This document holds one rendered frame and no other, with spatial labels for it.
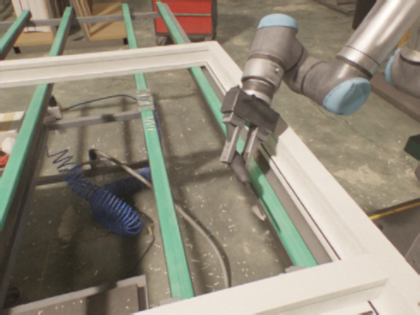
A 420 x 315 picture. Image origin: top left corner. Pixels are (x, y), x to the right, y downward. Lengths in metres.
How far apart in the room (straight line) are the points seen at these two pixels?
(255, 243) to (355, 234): 1.16
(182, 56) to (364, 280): 1.03
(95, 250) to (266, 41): 1.36
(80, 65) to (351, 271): 1.10
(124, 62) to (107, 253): 0.95
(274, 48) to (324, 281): 0.48
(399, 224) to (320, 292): 1.07
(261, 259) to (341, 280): 1.16
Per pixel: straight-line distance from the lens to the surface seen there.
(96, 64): 1.30
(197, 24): 4.04
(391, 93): 3.24
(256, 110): 0.71
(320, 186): 0.65
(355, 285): 0.53
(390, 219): 1.55
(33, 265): 1.86
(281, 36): 0.77
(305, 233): 0.67
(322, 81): 0.77
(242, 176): 0.65
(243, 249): 1.69
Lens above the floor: 1.36
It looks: 38 degrees down
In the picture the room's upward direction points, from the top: 1 degrees counter-clockwise
